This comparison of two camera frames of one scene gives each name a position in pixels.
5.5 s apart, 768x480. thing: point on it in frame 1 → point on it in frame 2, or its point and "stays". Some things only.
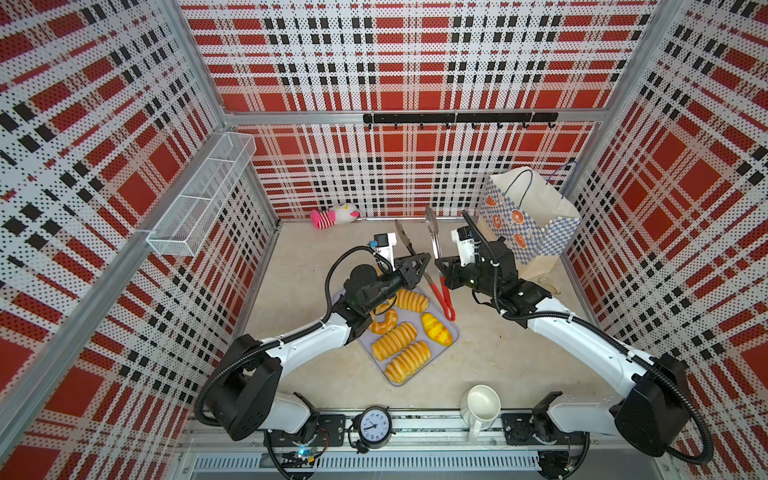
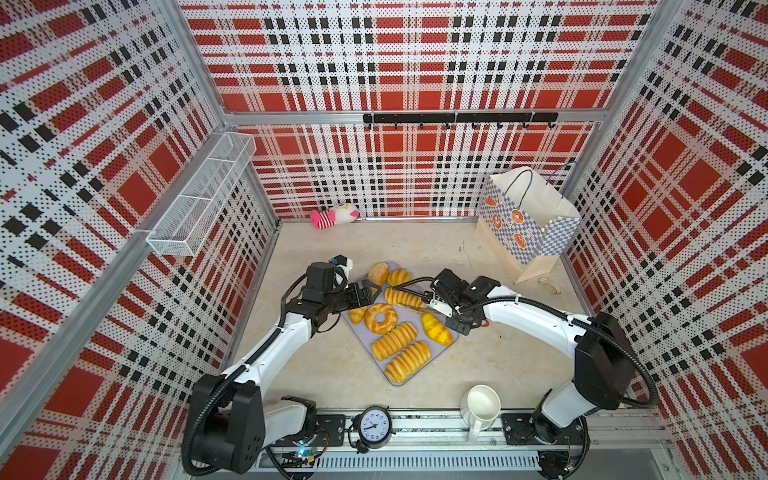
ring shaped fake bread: (391, 319) stays
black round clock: (372, 429) stays
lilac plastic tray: (407, 335) stays
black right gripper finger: (453, 270) → (461, 323)
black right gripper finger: (462, 278) → (437, 291)
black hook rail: (472, 119) stays
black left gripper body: (389, 282) → (338, 299)
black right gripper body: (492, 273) → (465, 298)
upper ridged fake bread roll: (394, 341) stays
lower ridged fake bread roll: (408, 361) stays
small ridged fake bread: (412, 301) stays
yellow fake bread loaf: (436, 330) stays
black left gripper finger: (417, 274) → (352, 306)
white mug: (480, 406) stays
